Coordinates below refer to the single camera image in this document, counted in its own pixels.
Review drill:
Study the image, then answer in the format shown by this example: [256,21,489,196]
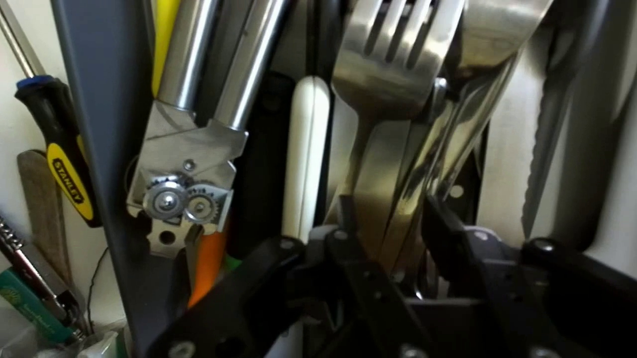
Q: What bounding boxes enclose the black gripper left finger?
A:
[146,194,435,358]

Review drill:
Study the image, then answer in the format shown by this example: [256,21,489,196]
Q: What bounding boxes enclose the silver metal fork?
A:
[333,0,467,256]

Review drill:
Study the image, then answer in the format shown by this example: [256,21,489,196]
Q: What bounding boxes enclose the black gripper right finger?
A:
[423,194,637,358]

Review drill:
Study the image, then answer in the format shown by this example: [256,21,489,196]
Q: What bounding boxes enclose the metal can opener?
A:
[126,0,288,258]

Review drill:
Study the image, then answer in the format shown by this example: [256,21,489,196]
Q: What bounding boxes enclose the yellow black Stanley screwdriver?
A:
[0,0,103,226]

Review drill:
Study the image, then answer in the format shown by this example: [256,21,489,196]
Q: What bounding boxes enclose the white handled knife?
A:
[282,75,331,242]

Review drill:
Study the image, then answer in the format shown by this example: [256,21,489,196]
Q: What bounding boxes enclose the grey cutlery tray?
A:
[51,0,637,358]

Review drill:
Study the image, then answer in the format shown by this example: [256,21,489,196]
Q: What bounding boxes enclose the serrated knife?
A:
[523,0,610,234]

